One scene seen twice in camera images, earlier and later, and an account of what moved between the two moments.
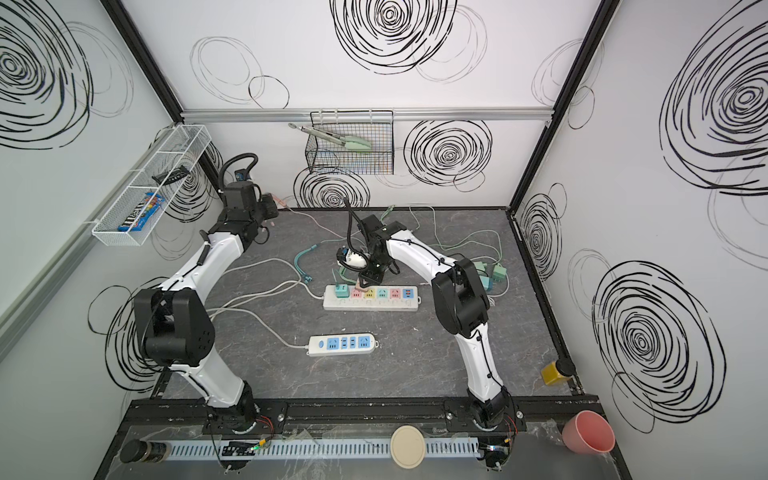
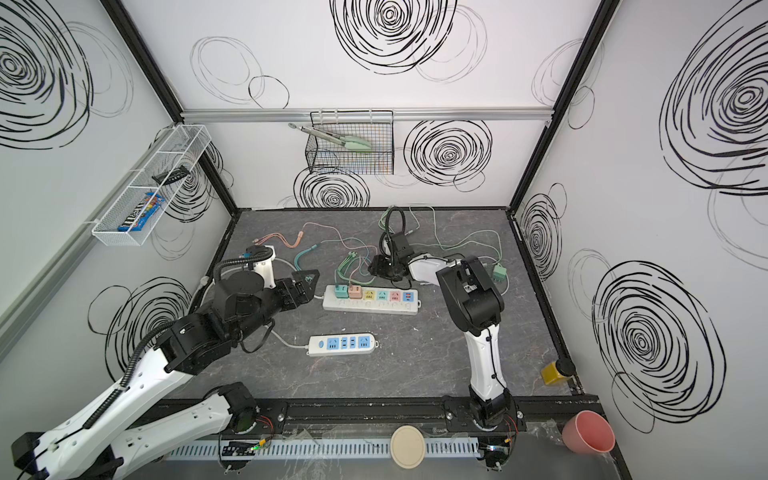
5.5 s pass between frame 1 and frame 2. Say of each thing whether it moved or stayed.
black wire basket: stayed
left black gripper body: moved
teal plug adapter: stayed
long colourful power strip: stayed
